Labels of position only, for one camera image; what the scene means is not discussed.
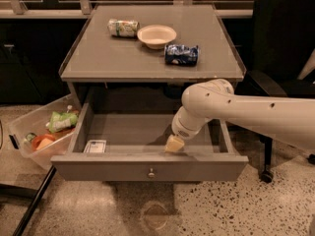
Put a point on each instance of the blue crushed can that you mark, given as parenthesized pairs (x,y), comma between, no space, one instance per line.
(179,54)

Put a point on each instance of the green snack bag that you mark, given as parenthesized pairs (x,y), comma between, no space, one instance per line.
(60,121)

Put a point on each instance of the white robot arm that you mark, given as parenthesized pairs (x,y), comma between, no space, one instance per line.
(287,120)

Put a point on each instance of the grey drawer cabinet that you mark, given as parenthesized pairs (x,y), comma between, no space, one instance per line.
(97,57)

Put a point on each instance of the beige paper bowl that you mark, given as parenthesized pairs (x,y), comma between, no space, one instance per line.
(156,36)

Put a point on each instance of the grey top drawer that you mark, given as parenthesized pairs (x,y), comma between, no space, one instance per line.
(135,150)

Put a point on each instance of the orange round object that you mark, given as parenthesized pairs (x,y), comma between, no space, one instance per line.
(42,141)

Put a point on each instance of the small green can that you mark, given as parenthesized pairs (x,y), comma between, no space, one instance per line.
(29,137)

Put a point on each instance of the black metal bar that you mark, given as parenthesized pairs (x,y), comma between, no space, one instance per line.
(34,202)

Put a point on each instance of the black office chair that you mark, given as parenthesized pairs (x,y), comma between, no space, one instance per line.
(283,42)

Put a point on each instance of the clear plastic storage bin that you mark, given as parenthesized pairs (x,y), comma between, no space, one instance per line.
(46,131)

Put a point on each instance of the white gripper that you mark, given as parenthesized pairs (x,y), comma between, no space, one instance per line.
(181,130)

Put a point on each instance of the round floor drain cover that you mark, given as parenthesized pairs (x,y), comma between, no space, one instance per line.
(154,215)

